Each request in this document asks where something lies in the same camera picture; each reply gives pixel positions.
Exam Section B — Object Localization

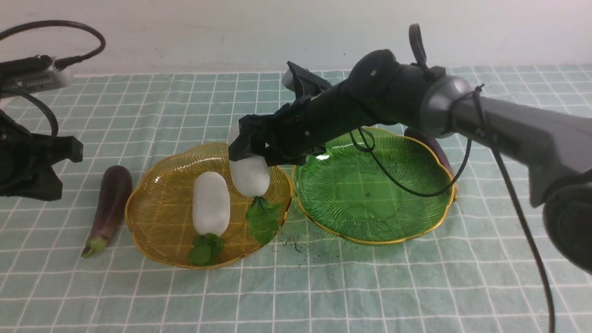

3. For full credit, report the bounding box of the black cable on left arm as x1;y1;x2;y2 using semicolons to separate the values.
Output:
0;20;106;137

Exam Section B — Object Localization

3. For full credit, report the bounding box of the white radish in amber plate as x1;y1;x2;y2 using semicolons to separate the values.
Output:
188;172;231;267

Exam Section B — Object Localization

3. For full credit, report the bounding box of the purple eggplant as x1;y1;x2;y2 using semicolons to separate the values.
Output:
81;165;133;259
404;127;455;176

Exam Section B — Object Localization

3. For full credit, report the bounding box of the green checkered tablecloth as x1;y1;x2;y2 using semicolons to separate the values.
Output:
0;64;592;333

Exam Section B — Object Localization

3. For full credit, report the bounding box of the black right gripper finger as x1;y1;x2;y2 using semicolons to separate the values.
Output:
228;132;259;161
259;143;302;167

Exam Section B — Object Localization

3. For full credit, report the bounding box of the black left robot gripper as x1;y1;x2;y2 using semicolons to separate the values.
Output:
0;109;83;202

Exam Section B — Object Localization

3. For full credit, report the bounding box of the white radish with green leaves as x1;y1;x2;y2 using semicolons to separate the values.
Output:
229;156;281;245

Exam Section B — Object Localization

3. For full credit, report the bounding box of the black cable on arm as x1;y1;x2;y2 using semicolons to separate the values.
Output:
349;23;555;333
0;20;106;137

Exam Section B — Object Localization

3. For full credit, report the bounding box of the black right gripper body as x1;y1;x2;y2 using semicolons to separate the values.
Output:
239;61;361;165

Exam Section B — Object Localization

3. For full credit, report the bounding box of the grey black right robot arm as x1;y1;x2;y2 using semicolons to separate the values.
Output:
229;50;592;272

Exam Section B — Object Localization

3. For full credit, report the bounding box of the green glass plate gold rim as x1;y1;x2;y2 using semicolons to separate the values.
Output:
292;127;457;245

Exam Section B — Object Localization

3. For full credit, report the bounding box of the grey camera on left arm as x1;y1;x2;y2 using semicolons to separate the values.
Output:
0;55;74;99

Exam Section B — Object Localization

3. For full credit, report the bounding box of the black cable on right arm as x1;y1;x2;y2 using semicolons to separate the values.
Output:
349;23;555;333

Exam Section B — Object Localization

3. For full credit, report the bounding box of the amber glass plate gold rim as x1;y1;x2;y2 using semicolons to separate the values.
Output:
125;142;293;270

